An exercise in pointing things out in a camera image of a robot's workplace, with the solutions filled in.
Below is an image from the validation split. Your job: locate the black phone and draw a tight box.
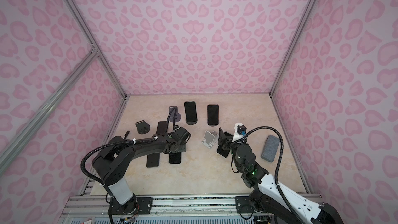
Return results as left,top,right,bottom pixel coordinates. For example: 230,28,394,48
169,152,181,164
155,121,169,135
146,153,160,168
207,104,219,120
217,132,233,158
184,101,198,119

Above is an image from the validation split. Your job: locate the white folding stand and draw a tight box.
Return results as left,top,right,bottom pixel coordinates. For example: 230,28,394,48
202,131,219,148

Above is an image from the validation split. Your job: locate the purple-grey round stand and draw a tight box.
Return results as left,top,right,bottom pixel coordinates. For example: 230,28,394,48
169,106,181,122

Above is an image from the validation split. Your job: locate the black round stand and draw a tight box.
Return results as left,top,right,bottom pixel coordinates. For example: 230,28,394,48
135,120,151,135

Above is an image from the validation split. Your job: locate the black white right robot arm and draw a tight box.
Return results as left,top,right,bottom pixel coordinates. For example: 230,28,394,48
218,123,343,224

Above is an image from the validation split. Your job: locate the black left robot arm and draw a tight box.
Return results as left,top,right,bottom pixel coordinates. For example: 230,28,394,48
92,127,191,205

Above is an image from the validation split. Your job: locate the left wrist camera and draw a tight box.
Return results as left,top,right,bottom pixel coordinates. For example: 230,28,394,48
172,127,191,145

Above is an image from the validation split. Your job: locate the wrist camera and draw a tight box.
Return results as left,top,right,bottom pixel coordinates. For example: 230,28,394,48
233,123,247,142
172,127,191,145

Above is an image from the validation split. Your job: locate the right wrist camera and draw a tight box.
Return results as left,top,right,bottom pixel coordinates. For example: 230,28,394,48
233,123,247,142

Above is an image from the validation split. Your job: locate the right black corrugated cable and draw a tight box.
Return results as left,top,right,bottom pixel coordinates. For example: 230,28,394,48
242,125,307,224

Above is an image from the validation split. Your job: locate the aluminium frame post right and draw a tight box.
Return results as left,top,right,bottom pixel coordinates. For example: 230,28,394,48
269,0,319,98

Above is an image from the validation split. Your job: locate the aluminium frame post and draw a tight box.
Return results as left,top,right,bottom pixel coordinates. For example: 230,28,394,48
269,0,319,98
63,0,127,99

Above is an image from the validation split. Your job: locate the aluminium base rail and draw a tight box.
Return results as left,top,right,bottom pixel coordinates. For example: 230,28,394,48
58,194,267,224

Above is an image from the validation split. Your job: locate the aluminium diagonal frame bar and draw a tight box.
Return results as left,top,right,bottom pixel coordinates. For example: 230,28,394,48
1,48,97,175

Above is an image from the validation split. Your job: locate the aluminium frame post left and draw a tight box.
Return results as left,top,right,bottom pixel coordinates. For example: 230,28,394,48
63,0,127,99

